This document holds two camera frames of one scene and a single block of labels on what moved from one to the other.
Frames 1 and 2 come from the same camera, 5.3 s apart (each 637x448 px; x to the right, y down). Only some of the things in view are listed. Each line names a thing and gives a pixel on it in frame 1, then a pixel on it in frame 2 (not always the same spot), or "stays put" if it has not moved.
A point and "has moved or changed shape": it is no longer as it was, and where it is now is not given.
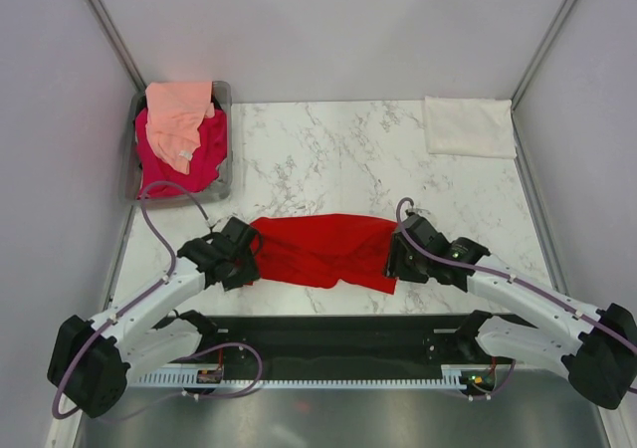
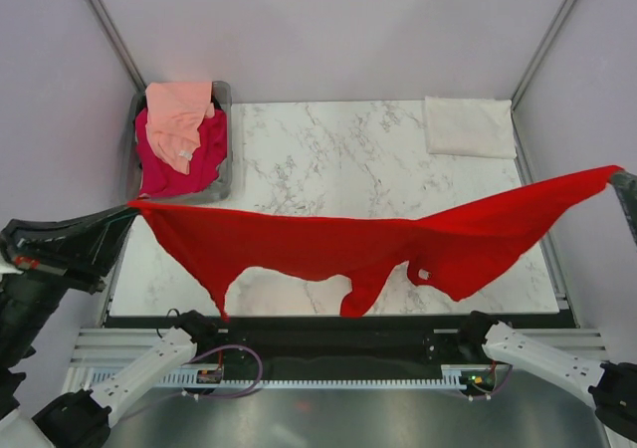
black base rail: [335, 340] stays put
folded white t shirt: [470, 126] stays put
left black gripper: [249, 274] → [78, 250]
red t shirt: [315, 250] has moved or changed shape
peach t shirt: [174, 112] stays put
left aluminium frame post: [96, 2] stays put
